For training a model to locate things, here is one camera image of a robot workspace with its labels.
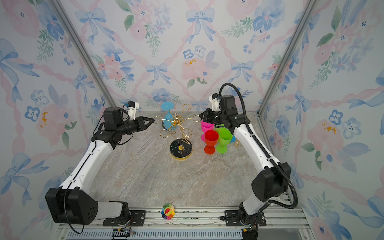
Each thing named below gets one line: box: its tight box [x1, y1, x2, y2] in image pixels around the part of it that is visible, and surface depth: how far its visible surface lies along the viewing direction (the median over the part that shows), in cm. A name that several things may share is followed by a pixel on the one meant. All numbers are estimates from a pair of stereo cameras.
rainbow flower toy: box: [161, 203, 176, 220], surface depth 77 cm
